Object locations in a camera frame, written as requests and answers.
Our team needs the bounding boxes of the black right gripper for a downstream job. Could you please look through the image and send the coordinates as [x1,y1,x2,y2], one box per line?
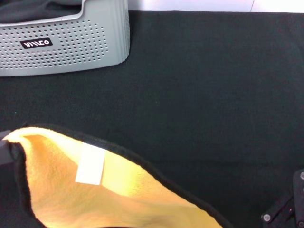
[261,169,304,228]

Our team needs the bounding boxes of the yellow towel with black edge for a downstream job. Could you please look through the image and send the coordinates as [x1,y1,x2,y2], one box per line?
[0,123,236,228]

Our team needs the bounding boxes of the grey perforated storage box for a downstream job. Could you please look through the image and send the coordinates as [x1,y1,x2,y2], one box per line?
[0,0,131,78]

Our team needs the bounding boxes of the black tablecloth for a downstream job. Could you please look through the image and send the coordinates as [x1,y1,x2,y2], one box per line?
[0,10,304,228]

